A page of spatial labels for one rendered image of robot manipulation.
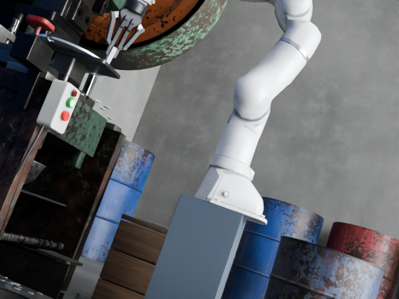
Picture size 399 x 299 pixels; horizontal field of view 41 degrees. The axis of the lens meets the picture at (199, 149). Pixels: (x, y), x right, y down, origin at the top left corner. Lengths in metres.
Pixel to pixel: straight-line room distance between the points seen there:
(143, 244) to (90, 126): 0.46
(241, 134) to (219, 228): 0.28
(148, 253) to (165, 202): 3.20
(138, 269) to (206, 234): 0.54
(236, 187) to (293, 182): 3.44
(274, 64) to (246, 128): 0.20
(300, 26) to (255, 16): 3.93
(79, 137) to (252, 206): 0.66
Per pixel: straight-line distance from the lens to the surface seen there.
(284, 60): 1.59
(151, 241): 1.93
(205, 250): 1.44
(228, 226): 1.44
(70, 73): 1.81
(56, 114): 1.49
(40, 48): 1.53
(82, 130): 1.84
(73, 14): 1.89
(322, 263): 2.01
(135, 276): 1.94
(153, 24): 2.21
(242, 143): 1.52
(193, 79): 5.40
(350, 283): 2.04
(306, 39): 1.63
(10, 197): 1.53
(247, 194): 1.48
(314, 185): 4.90
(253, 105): 1.49
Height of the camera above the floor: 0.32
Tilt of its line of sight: 10 degrees up
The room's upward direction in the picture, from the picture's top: 20 degrees clockwise
